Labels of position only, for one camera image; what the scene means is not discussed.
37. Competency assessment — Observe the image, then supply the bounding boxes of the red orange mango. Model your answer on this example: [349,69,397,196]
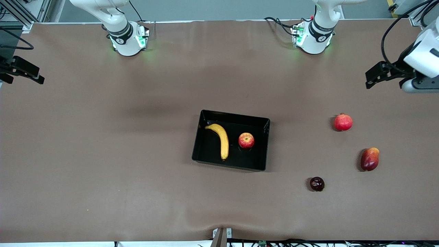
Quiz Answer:
[360,147,380,172]

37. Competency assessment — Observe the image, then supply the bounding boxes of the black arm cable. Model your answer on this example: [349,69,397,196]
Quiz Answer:
[0,26,34,50]
[381,0,439,64]

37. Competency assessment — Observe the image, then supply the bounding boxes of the red pomegranate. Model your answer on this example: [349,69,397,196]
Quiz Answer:
[334,113,353,132]

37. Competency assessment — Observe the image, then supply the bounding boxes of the yellow banana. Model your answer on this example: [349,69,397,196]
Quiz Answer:
[205,123,229,161]

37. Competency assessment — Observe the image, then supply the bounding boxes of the aluminium frame profile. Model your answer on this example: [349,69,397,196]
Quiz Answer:
[0,0,52,33]
[391,0,439,27]

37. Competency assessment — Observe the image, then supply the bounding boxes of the dark purple plum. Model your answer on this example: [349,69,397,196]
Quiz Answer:
[310,176,325,192]

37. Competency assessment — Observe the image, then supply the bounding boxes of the black right base cable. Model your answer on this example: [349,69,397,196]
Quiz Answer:
[128,0,144,23]

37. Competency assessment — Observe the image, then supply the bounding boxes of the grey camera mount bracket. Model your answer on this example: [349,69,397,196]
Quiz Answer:
[210,227,233,247]

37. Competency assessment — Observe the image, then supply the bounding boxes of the black left base cables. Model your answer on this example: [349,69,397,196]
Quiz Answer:
[263,16,303,37]

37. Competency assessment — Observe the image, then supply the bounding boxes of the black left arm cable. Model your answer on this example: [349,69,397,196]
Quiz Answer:
[381,0,439,64]

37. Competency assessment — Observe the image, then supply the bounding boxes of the black plastic tray box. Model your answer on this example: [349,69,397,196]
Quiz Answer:
[191,109,271,172]

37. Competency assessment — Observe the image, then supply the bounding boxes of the red yellow apple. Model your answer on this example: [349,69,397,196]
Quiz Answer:
[238,132,255,149]

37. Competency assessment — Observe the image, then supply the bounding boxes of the brown table mat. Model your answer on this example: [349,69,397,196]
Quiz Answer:
[0,19,439,243]

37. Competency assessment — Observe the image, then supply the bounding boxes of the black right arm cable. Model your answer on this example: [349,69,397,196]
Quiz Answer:
[0,26,34,50]

